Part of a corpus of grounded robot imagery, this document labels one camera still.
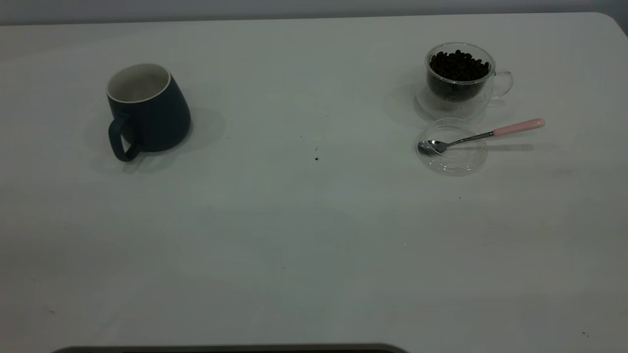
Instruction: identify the dark grey ceramic mug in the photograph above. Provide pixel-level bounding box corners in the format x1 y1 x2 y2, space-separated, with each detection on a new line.
106 63 192 162

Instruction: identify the metal spoon with pink handle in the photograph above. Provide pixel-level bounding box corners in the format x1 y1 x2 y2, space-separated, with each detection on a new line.
418 118 546 156

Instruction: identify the dark coffee beans pile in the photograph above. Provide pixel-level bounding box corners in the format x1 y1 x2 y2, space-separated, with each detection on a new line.
428 49 491 101

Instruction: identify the clear glass saucer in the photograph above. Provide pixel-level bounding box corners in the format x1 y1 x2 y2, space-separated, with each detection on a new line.
416 118 489 176

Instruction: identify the clear double-wall glass cup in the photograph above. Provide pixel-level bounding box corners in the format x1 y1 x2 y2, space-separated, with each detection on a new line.
416 42 514 121

